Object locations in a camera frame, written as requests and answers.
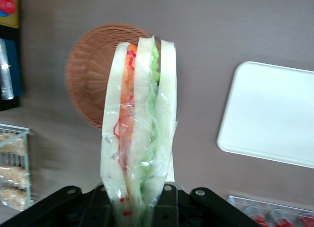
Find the black yellow control box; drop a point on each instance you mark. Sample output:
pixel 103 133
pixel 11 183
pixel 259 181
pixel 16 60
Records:
pixel 13 65

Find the empty brown wicker basket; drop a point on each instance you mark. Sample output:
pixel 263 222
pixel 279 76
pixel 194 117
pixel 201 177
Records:
pixel 88 72

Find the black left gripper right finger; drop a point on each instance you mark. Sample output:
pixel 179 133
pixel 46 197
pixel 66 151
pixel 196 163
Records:
pixel 196 209

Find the red cola bottle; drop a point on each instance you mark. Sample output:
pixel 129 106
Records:
pixel 306 220
pixel 279 219
pixel 253 217

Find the bagged cracker snack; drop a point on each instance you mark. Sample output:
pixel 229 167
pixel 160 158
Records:
pixel 13 197
pixel 12 142
pixel 13 174

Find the triangle sandwich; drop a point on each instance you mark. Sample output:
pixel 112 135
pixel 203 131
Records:
pixel 142 101

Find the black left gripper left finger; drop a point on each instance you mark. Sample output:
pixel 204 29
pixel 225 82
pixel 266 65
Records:
pixel 61 207

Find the clear acrylic bottle rack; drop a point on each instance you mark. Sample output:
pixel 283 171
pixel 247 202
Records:
pixel 235 202

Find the cream plastic tray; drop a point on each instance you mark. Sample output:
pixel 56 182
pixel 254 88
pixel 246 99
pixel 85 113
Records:
pixel 269 114

